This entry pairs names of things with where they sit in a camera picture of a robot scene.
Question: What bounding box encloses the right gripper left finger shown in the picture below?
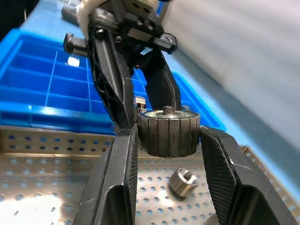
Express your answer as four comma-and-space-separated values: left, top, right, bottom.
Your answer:
75, 123, 141, 225

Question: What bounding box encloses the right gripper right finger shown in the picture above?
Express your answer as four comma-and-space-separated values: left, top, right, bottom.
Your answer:
199, 125, 298, 225

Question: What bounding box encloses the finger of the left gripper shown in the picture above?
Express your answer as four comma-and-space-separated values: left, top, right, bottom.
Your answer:
127, 45, 182, 111
90, 35, 136, 129

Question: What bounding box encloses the blue compartment tray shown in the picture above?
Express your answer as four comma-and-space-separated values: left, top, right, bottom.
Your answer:
0, 28, 227, 135

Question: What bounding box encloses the perforated metal tray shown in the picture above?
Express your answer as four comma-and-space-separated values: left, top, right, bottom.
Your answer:
0, 126, 300, 225

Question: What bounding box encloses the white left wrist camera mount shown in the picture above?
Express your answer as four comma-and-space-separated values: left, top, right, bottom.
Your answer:
76, 0, 165, 39

